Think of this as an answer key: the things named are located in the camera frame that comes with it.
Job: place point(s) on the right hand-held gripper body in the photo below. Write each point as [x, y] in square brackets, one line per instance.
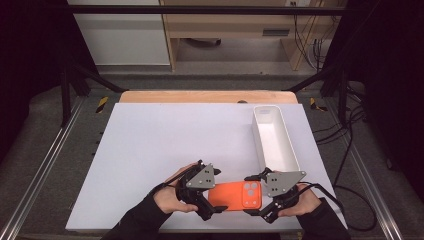
[280, 183]

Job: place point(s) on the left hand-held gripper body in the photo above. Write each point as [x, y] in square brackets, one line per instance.
[201, 178]

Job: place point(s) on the orange phone case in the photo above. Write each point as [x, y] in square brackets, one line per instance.
[230, 196]

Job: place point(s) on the person's right hand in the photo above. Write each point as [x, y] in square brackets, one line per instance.
[306, 203]

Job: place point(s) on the person's left hand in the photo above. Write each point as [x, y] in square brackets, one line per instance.
[168, 200]

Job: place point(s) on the white plastic bin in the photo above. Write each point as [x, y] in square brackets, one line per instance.
[275, 143]

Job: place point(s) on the white table cover sheet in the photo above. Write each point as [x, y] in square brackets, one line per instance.
[166, 140]

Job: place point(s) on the yellow black tape marker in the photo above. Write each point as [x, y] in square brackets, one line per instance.
[102, 104]
[316, 105]

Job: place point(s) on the black stand leg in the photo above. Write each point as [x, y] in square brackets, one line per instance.
[333, 76]
[83, 80]

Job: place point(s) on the wooden desk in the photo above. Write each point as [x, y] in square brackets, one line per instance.
[233, 23]

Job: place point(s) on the dark curtain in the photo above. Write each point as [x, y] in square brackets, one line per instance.
[30, 66]
[390, 66]

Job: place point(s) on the white cabinet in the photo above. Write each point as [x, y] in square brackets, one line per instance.
[123, 36]

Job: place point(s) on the metal floor rail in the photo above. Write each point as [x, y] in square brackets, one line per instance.
[370, 186]
[36, 166]

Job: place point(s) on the black frame crossbar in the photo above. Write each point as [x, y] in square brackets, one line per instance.
[200, 10]

